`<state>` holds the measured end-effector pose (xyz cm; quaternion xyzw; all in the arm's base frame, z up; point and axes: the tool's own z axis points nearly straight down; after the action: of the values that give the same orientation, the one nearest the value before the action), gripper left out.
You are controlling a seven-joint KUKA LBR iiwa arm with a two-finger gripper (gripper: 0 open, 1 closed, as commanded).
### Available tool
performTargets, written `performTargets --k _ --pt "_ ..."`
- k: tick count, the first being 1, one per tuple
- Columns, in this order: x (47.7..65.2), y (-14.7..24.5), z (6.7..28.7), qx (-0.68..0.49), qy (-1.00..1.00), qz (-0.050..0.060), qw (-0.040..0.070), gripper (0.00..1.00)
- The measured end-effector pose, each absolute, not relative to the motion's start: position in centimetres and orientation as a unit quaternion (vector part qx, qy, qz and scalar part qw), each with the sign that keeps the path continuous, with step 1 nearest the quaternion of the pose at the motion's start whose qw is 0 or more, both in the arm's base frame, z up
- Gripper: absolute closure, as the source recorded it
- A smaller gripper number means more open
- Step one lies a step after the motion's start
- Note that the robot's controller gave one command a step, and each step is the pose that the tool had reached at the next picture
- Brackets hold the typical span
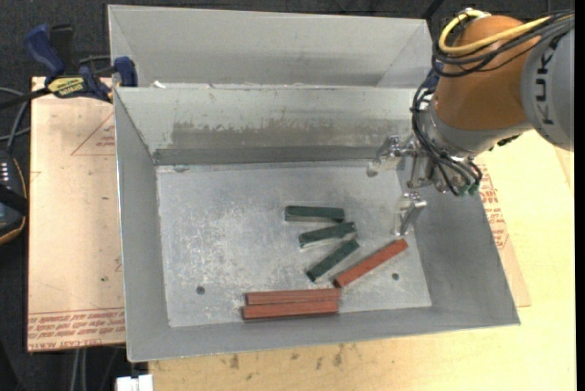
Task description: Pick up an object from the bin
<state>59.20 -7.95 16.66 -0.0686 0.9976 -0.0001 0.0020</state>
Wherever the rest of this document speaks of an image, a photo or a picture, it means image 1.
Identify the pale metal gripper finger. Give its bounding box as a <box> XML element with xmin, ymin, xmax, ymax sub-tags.
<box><xmin>366</xmin><ymin>135</ymin><xmax>406</xmax><ymax>178</ymax></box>
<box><xmin>393</xmin><ymin>191</ymin><xmax>429</xmax><ymax>238</ymax></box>

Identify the red-brown flat block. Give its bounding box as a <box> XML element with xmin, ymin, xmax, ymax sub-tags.
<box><xmin>332</xmin><ymin>238</ymin><xmax>410</xmax><ymax>289</ymax></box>
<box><xmin>240</xmin><ymin>300</ymin><xmax>340</xmax><ymax>321</ymax></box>
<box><xmin>244</xmin><ymin>287</ymin><xmax>343</xmax><ymax>307</ymax></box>

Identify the dark green flat block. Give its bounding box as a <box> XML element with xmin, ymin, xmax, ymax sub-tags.
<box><xmin>304</xmin><ymin>238</ymin><xmax>361</xmax><ymax>284</ymax></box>
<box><xmin>283</xmin><ymin>205</ymin><xmax>346</xmax><ymax>225</ymax></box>
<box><xmin>298</xmin><ymin>221</ymin><xmax>358</xmax><ymax>249</ymax></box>

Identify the grey metal bin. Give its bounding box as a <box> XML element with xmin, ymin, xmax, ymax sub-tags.
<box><xmin>107</xmin><ymin>4</ymin><xmax>521</xmax><ymax>363</ymax></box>

